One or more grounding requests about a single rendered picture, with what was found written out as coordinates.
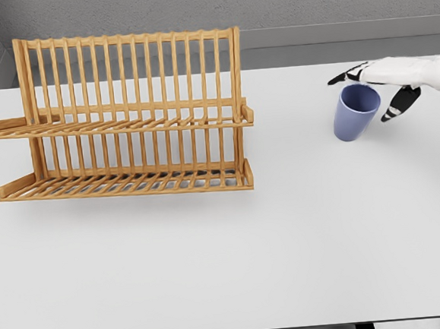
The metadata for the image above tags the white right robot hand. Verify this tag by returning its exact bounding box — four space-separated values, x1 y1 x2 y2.
325 53 437 128

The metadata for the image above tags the wooden two-tier dish rack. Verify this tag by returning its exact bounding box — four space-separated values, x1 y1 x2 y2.
0 20 261 209

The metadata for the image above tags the blue plastic cup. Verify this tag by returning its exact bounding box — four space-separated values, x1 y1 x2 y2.
330 83 385 144

